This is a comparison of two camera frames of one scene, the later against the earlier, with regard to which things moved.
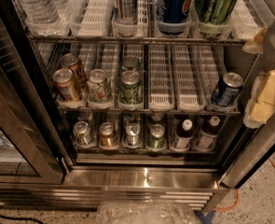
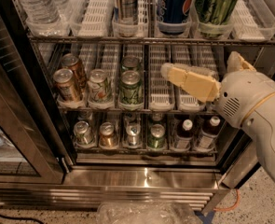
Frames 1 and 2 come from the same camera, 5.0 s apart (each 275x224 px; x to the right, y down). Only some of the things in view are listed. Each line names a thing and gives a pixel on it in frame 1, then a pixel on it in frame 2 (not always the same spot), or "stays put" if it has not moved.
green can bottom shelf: [157, 140] stays put
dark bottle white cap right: [207, 135] stays put
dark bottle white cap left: [185, 135] stays put
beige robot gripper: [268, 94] to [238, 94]
